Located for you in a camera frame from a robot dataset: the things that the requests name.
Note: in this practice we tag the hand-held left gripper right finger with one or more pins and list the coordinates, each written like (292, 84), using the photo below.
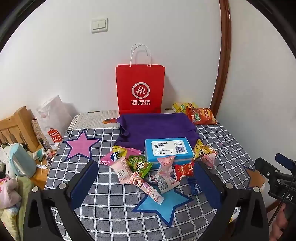
(206, 184)

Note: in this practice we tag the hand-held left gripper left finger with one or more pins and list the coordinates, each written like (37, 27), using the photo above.
(85, 183)

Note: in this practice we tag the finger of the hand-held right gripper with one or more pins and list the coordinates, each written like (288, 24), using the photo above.
(266, 168)
(285, 160)

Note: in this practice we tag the pink triangular snack packet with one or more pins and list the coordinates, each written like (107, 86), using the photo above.
(209, 160)

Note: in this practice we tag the pale pink snack packet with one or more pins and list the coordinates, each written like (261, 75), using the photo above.
(121, 170)

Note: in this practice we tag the pink and yellow snack packet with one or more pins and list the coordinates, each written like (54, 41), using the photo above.
(115, 155)

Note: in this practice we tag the green snack packet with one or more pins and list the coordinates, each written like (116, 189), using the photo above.
(138, 165)

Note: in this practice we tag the person's right hand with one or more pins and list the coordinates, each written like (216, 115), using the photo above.
(278, 223)

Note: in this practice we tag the small blue snack packet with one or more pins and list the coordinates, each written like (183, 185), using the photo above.
(194, 186)

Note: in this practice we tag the brown felt star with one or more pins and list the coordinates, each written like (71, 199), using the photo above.
(254, 178)

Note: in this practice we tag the small red snack packet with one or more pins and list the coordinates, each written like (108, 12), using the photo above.
(183, 171)

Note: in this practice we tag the pink felt star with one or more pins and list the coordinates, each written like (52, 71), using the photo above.
(81, 146)

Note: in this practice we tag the grey checked blanket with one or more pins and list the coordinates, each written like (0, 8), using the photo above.
(115, 208)

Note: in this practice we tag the small wooden stool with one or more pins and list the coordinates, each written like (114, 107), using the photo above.
(40, 176)

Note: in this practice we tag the blue felt star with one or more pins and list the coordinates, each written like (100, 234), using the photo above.
(161, 208)

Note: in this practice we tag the blue box with white label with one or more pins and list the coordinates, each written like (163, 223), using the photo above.
(168, 148)

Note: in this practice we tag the long pink snack packet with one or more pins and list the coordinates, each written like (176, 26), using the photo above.
(148, 188)

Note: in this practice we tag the striped sheet with fruit print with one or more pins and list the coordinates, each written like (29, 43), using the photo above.
(94, 119)

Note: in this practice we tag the red chips bag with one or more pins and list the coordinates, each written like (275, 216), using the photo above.
(201, 115)

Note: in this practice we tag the teal kettle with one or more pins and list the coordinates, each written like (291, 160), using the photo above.
(19, 160)

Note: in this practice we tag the white plastic shopping bag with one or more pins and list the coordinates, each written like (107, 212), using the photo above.
(54, 120)

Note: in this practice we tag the pink plush toy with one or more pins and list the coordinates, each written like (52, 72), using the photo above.
(9, 192)

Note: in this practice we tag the purple cloth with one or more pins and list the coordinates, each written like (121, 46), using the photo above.
(155, 127)

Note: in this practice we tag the yellow chips bag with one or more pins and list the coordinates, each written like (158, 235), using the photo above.
(181, 107)

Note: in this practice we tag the wooden headboard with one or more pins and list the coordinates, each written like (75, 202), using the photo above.
(16, 129)

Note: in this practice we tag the red paper bag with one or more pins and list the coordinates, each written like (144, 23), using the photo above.
(140, 92)

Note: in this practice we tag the brown wooden door frame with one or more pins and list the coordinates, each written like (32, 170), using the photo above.
(222, 69)

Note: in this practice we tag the white light switch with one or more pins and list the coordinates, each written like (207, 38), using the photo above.
(99, 25)

